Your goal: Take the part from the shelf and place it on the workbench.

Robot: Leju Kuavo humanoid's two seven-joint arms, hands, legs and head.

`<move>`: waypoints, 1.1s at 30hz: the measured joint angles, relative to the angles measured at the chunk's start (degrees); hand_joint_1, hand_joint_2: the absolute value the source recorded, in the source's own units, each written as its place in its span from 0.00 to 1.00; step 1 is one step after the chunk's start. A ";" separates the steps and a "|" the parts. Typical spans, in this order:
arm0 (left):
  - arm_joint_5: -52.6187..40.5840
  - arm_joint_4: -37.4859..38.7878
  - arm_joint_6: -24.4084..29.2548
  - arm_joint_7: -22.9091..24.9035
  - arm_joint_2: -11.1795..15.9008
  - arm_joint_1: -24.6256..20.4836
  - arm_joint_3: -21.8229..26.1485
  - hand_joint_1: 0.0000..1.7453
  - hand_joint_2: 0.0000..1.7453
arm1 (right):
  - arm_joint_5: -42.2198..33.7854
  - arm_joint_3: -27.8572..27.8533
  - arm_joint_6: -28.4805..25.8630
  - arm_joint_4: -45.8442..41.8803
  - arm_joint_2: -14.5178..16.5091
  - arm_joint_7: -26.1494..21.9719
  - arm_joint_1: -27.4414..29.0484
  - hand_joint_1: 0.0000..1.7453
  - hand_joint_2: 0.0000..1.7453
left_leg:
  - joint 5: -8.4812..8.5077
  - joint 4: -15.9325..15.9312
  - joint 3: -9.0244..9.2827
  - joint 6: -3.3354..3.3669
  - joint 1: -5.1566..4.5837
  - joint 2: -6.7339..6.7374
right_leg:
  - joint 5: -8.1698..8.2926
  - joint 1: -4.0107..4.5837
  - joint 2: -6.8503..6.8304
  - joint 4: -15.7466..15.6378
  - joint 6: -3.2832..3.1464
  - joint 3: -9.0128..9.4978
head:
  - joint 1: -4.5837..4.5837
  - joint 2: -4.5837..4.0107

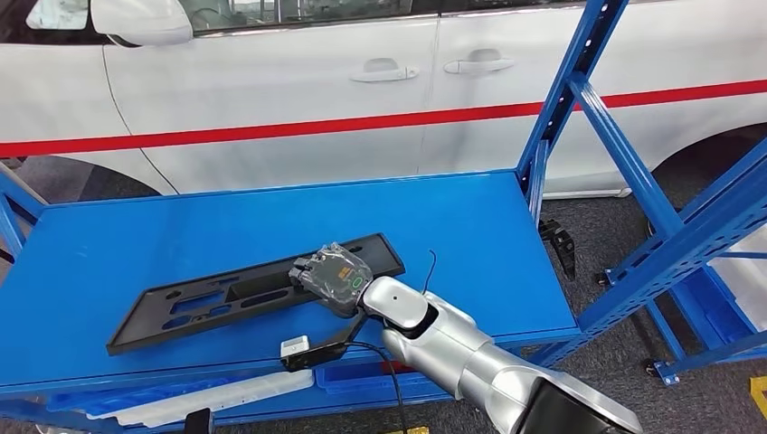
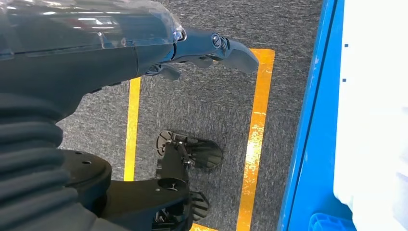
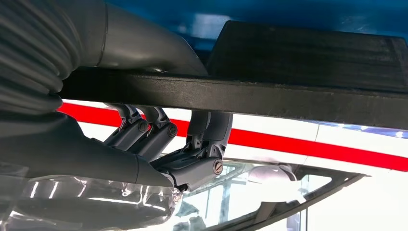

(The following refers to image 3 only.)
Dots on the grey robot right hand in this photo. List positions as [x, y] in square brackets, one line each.
[79, 159]

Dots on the white car with red stripe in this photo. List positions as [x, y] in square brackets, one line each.
[350, 191]

